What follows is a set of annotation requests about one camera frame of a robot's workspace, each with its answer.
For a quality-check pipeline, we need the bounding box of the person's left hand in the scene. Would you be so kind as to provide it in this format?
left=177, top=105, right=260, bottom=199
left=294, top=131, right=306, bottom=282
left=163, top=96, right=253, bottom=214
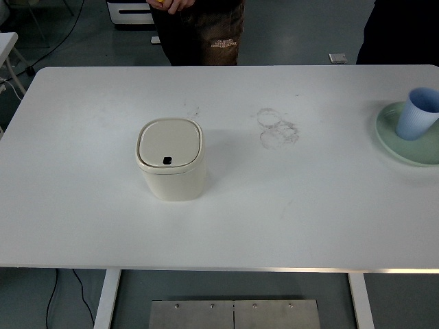
left=163, top=0, right=193, bottom=15

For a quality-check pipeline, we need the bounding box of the cream lidded trash bin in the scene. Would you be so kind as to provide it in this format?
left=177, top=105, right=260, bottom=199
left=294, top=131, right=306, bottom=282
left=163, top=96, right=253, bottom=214
left=134, top=117, right=207, bottom=202

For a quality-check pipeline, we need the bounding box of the white device with dark slot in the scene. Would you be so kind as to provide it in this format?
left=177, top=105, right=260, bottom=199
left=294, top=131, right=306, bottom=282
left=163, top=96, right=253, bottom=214
left=105, top=0, right=154, bottom=25

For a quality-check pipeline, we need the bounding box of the small white side table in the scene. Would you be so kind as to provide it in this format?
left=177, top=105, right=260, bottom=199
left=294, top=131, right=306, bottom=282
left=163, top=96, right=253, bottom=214
left=0, top=32, right=27, bottom=97

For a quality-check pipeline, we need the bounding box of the blue ribbed cup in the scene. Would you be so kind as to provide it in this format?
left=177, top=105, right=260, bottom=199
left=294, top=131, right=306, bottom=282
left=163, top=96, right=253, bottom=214
left=394, top=87, right=439, bottom=141

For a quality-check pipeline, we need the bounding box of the pale green plate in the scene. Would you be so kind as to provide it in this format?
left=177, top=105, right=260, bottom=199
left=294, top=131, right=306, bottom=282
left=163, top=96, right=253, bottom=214
left=375, top=101, right=439, bottom=168

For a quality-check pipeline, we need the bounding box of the white table leg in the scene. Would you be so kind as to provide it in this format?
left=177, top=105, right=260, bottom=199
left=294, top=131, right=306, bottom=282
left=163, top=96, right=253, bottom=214
left=347, top=272, right=375, bottom=329
left=93, top=269, right=123, bottom=329

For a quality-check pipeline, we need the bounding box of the grey metal plate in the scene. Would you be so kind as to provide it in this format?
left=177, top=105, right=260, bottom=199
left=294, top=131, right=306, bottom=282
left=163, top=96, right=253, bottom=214
left=149, top=300, right=236, bottom=329
left=234, top=299, right=322, bottom=329

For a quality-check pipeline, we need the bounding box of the black floor cable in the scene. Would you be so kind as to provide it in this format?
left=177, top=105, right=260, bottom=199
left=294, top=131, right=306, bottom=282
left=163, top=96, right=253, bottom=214
left=46, top=269, right=60, bottom=329
left=24, top=0, right=86, bottom=75
left=72, top=269, right=96, bottom=326

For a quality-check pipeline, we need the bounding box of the white cable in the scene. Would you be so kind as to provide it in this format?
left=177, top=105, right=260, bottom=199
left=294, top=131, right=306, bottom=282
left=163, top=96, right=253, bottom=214
left=0, top=77, right=22, bottom=101

